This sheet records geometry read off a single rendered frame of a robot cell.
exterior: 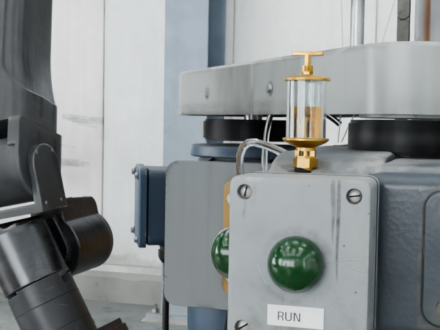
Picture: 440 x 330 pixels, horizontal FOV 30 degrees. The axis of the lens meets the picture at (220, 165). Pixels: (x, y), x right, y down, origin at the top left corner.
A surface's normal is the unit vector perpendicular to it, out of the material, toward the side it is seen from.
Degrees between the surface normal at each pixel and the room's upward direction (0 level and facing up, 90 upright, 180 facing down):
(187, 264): 90
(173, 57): 90
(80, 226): 42
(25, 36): 77
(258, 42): 90
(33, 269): 72
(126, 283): 90
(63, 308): 66
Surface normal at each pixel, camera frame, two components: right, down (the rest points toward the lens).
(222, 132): -0.63, 0.03
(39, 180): 0.90, -0.17
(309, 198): -0.29, 0.04
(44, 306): 0.07, -0.16
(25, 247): 0.26, -0.26
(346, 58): -0.93, 0.00
